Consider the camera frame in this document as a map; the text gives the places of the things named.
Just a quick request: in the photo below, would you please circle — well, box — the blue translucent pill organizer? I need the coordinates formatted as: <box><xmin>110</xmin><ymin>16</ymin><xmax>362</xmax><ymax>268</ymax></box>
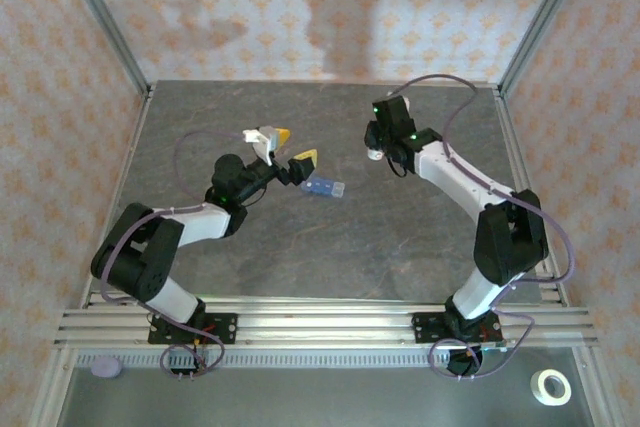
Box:
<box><xmin>299</xmin><ymin>174</ymin><xmax>347</xmax><ymax>200</ymax></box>

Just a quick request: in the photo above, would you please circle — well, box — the grey metal shelf plate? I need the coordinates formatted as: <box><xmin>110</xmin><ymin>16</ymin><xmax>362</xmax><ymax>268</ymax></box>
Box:
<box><xmin>54</xmin><ymin>366</ymin><xmax>594</xmax><ymax>427</ymax></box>

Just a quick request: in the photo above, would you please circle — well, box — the purple round disc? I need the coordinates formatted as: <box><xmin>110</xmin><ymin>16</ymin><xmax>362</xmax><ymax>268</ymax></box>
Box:
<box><xmin>90</xmin><ymin>355</ymin><xmax>122</xmax><ymax>379</ymax></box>

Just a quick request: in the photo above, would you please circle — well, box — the black round device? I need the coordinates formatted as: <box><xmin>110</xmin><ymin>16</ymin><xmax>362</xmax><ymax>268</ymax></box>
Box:
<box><xmin>446</xmin><ymin>345</ymin><xmax>486</xmax><ymax>379</ymax></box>

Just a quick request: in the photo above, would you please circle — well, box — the white tape roll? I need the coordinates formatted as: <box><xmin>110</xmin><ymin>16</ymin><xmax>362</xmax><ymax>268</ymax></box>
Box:
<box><xmin>529</xmin><ymin>368</ymin><xmax>573</xmax><ymax>406</ymax></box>

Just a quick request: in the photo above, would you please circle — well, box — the thin black left gripper cable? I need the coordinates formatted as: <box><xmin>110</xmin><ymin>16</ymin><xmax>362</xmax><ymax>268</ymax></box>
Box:
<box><xmin>239</xmin><ymin>181</ymin><xmax>271</xmax><ymax>208</ymax></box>

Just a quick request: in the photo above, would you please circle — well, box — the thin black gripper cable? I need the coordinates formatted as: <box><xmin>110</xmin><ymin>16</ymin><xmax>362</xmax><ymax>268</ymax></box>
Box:
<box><xmin>382</xmin><ymin>154</ymin><xmax>409</xmax><ymax>179</ymax></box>
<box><xmin>239</xmin><ymin>181</ymin><xmax>271</xmax><ymax>208</ymax></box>

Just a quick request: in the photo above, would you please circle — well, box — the thin black right gripper cable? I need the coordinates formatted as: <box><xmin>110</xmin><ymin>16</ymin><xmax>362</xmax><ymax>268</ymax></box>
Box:
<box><xmin>382</xmin><ymin>154</ymin><xmax>409</xmax><ymax>179</ymax></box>

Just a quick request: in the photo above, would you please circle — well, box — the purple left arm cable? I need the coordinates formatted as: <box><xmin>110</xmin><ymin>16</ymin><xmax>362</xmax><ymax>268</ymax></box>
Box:
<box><xmin>99</xmin><ymin>130</ymin><xmax>249</xmax><ymax>379</ymax></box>

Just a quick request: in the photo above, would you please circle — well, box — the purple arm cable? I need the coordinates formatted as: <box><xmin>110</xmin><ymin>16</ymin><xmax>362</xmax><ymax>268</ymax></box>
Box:
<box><xmin>99</xmin><ymin>130</ymin><xmax>249</xmax><ymax>379</ymax></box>
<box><xmin>392</xmin><ymin>74</ymin><xmax>576</xmax><ymax>381</ymax></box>

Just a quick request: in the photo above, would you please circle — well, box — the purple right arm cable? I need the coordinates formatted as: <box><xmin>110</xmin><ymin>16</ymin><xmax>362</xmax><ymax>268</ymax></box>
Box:
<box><xmin>392</xmin><ymin>74</ymin><xmax>576</xmax><ymax>381</ymax></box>

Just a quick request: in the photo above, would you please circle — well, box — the aluminium table side rail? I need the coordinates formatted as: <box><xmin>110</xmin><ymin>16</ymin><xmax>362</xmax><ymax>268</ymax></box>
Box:
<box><xmin>492</xmin><ymin>86</ymin><xmax>570</xmax><ymax>307</ymax></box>
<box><xmin>79</xmin><ymin>89</ymin><xmax>154</xmax><ymax>309</ymax></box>

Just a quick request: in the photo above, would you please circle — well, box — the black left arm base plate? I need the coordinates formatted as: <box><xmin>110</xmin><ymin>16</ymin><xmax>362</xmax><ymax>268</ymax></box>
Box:
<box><xmin>147</xmin><ymin>311</ymin><xmax>239</xmax><ymax>347</ymax></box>

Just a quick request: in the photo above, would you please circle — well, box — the aluminium mounting rail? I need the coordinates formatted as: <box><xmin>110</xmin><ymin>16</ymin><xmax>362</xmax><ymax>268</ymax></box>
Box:
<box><xmin>53</xmin><ymin>296</ymin><xmax>600</xmax><ymax>349</ymax></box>

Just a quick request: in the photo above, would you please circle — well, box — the aluminium frame post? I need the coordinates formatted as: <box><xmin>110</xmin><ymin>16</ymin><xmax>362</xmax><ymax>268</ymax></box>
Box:
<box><xmin>497</xmin><ymin>0</ymin><xmax>597</xmax><ymax>98</ymax></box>
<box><xmin>53</xmin><ymin>0</ymin><xmax>154</xmax><ymax>98</ymax></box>

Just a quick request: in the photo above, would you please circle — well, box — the slotted grey cable duct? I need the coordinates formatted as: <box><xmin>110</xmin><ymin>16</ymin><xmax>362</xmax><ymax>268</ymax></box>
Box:
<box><xmin>74</xmin><ymin>350</ymin><xmax>509</xmax><ymax>371</ymax></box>

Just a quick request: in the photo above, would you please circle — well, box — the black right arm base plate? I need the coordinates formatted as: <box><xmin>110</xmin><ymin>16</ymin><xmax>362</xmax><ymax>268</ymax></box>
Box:
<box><xmin>412</xmin><ymin>311</ymin><xmax>503</xmax><ymax>347</ymax></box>

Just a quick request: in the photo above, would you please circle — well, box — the aluminium frame leg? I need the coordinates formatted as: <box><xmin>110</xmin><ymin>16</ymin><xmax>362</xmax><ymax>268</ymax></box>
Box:
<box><xmin>572</xmin><ymin>346</ymin><xmax>619</xmax><ymax>427</ymax></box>
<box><xmin>27</xmin><ymin>346</ymin><xmax>81</xmax><ymax>427</ymax></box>

